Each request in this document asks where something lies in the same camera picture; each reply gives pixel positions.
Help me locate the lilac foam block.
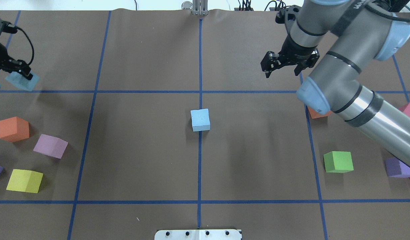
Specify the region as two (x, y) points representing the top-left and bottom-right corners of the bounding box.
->
(33, 134), (68, 159)

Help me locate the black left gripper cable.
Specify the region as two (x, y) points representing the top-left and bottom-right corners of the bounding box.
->
(11, 27), (35, 67)

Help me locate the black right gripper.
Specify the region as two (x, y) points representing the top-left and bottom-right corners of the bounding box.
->
(261, 5), (320, 79)

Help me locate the metal camera post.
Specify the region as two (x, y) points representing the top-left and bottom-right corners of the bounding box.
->
(191, 0), (209, 16)

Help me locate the brown paper table cover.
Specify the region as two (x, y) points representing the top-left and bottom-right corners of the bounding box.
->
(0, 9), (410, 240)

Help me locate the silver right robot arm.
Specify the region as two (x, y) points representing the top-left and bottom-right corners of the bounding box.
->
(260, 0), (410, 167)

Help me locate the yellow foam block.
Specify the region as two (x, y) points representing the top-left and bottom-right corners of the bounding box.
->
(6, 169), (44, 193)

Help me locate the light blue foam block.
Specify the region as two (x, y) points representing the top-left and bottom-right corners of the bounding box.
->
(5, 72), (40, 92)
(190, 108), (211, 132)

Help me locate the orange foam block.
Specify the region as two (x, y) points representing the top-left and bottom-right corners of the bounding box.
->
(0, 117), (30, 143)
(307, 106), (333, 119)

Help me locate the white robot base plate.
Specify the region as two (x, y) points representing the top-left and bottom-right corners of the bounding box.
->
(154, 229), (243, 240)

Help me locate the green foam block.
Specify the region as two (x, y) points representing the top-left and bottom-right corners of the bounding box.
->
(323, 151), (354, 173)

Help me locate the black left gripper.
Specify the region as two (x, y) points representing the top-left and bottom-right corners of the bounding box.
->
(0, 18), (34, 81)

